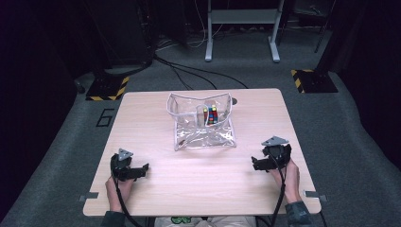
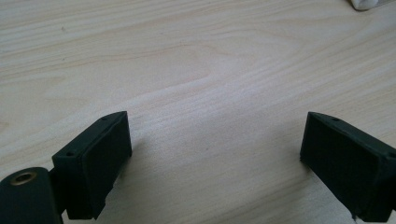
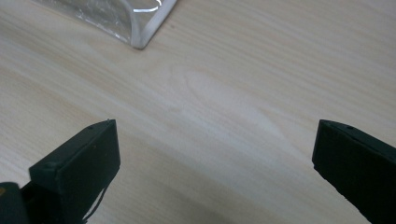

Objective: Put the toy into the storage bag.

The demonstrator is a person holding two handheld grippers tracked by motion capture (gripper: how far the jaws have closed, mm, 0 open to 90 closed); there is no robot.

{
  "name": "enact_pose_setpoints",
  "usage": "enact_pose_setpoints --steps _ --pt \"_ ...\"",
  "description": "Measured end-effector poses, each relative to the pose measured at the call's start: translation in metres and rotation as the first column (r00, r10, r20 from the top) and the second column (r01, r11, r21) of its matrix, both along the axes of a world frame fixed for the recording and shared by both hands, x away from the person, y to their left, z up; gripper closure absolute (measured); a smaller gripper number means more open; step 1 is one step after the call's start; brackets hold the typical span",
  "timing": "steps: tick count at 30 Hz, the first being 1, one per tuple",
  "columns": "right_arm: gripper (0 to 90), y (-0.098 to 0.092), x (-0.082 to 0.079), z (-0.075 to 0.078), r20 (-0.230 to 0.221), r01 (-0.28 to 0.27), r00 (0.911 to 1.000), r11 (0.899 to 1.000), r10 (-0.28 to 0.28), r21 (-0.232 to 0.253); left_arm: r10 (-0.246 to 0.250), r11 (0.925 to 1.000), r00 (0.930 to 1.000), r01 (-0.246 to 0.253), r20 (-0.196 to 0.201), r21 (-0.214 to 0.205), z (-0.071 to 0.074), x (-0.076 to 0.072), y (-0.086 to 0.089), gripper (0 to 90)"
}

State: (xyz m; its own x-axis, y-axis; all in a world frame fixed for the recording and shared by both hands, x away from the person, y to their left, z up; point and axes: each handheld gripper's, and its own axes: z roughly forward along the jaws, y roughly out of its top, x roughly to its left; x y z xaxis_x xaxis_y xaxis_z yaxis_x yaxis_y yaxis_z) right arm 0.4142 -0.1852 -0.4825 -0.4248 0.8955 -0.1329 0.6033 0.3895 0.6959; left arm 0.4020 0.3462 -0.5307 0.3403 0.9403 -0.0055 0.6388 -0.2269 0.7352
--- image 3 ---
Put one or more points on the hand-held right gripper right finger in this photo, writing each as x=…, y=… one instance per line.
x=358, y=168

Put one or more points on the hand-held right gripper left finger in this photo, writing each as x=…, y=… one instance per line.
x=77, y=174

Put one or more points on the clear plastic bag white trim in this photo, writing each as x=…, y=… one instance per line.
x=124, y=18

